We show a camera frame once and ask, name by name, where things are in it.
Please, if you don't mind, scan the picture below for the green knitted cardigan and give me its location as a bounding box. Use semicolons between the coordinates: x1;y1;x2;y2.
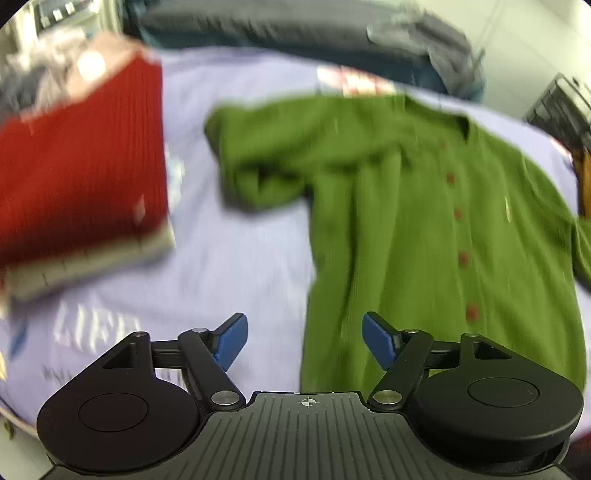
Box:
204;92;591;395

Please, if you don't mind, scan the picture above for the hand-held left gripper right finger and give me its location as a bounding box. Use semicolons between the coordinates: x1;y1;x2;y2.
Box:
361;311;514;413

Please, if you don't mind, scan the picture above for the pink cloth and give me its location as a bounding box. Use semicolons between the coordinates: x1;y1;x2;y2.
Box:
62;31;160;104

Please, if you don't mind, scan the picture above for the lavender printed blanket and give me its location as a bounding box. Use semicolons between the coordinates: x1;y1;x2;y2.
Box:
0;46;591;444

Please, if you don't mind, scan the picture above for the grey cloth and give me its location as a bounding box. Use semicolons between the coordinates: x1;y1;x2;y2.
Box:
129;0;485;100

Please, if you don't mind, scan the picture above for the red ribbed knitted sweater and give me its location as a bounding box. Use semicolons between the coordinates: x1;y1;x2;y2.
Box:
0;58;169;268

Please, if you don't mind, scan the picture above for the black crate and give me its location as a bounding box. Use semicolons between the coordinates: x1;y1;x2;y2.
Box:
524;73;591;154

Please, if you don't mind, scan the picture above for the beige folded cloth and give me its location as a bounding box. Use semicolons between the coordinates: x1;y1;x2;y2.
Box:
4;220;177;302

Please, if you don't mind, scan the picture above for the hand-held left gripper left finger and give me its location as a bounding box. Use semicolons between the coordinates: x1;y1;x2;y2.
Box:
102;312;249;412

